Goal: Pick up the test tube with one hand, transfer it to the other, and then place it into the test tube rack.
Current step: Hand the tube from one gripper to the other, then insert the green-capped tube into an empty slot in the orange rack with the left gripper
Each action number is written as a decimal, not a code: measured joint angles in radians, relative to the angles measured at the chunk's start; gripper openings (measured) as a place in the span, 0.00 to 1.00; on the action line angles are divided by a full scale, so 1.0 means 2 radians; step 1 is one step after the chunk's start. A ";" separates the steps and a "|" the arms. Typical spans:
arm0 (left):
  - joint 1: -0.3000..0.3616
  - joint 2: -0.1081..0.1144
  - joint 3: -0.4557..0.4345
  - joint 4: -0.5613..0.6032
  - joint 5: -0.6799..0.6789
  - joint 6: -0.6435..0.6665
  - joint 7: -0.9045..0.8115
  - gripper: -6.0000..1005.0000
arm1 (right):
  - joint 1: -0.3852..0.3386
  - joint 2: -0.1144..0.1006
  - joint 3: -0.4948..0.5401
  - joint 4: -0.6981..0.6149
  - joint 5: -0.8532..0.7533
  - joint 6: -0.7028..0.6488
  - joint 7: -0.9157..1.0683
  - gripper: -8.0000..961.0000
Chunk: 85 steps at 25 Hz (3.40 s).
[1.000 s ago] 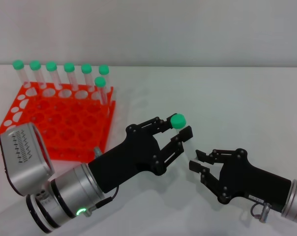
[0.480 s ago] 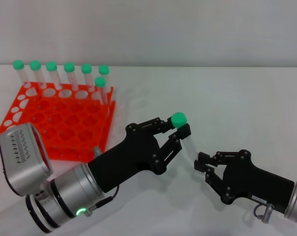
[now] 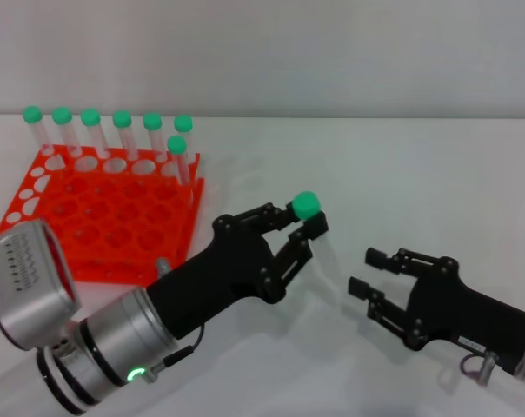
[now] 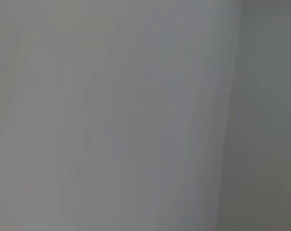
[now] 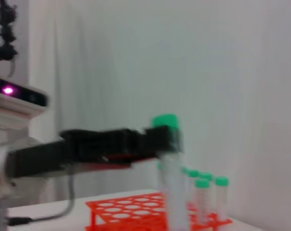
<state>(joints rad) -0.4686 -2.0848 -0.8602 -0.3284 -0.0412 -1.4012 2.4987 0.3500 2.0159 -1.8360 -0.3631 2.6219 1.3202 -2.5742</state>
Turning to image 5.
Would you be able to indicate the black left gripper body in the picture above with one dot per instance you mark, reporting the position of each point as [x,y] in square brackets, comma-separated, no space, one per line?
[37,158]

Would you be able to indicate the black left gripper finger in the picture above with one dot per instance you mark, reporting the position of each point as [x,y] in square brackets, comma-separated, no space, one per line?
[116,142]
[111,164]

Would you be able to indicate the green capped clear test tube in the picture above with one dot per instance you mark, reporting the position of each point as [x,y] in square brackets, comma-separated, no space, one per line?
[202,184]
[193,173]
[205,176]
[166,121]
[221,181]

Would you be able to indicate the red plastic test tube rack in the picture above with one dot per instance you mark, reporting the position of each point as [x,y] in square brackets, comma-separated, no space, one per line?
[126,207]

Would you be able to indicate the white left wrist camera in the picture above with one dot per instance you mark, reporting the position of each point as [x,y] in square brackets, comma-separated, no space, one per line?
[17,101]

